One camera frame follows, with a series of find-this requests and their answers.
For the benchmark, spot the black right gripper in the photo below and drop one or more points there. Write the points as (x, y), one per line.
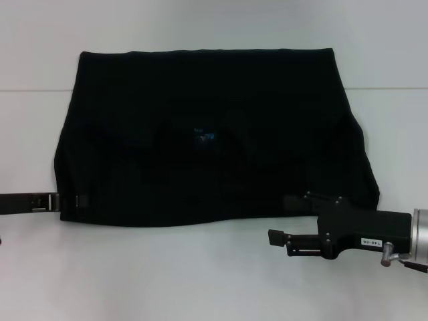
(368, 230)

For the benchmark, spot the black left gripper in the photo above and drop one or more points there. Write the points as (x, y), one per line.
(23, 203)

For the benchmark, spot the black shirt with FREE print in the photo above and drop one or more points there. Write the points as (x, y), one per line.
(214, 133)

